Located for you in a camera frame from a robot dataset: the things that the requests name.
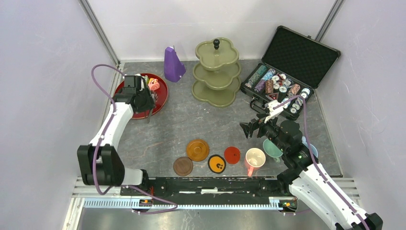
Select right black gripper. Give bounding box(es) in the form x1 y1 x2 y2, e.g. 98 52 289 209
239 112 287 153

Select metal tongs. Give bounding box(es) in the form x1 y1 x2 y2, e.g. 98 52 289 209
146 91 158 124

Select pink roll cake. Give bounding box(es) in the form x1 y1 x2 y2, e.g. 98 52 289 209
148 78 160 92

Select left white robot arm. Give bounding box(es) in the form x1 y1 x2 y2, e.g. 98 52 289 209
77 74 156 186

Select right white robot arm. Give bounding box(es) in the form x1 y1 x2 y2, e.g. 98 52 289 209
240 118 383 230

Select red round tray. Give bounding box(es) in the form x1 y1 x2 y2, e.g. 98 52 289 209
132 73 169 119

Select green cake slice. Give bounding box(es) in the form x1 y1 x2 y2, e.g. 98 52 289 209
142 75 149 84

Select teal mug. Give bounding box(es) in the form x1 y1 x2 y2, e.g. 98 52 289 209
262 139 283 163

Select pink cream mug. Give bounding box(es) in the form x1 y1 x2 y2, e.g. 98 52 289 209
244 148 266 177

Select red round coaster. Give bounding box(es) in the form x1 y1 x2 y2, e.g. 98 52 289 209
224 146 241 164

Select red triangle all-in button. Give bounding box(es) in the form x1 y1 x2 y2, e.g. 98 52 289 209
266 92 279 101

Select purple metronome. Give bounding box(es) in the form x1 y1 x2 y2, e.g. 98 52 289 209
164 46 186 83

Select black yellow round coaster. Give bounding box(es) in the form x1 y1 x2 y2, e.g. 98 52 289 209
208 154 226 174

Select light wooden round coaster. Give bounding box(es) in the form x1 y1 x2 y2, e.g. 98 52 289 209
186 139 210 162

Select green three-tier serving stand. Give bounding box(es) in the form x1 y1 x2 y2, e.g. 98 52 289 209
191 37 242 108

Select blue mug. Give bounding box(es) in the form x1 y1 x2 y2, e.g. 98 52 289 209
302 136 318 158

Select black poker chip case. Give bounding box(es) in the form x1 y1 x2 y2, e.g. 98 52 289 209
240 25 341 113

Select dark wooden round coaster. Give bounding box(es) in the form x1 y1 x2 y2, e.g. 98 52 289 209
173 157 193 176

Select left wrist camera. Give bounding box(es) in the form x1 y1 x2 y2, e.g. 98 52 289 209
123 74 144 94

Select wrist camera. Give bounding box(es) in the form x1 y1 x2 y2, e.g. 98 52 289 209
264 100 284 124
123 74 144 94

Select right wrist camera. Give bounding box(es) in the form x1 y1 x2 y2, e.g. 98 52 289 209
264 100 284 124

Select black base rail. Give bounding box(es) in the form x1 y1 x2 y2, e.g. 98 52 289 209
139 176 297 206

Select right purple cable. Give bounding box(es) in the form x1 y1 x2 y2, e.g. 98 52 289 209
274 95 370 230

